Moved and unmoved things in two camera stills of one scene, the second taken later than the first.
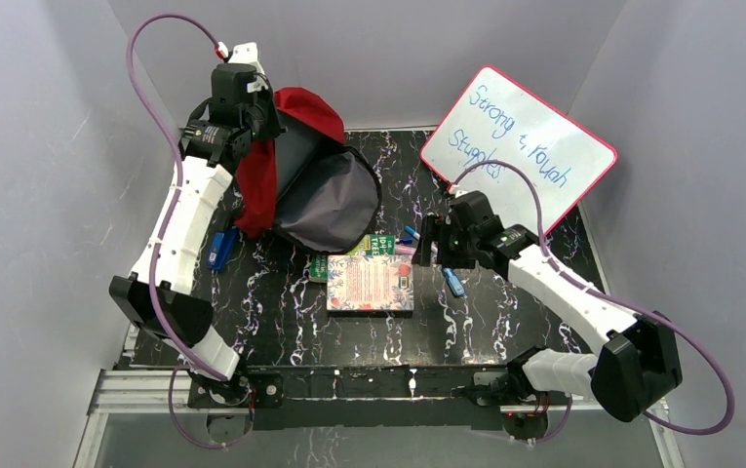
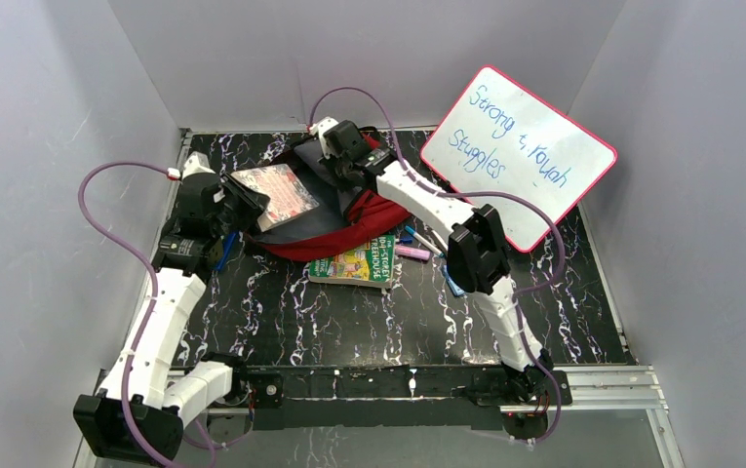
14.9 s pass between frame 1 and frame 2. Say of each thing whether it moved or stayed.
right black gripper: moved
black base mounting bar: stayed
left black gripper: moved
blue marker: stayed
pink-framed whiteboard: stayed
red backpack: moved
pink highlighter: stayed
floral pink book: moved
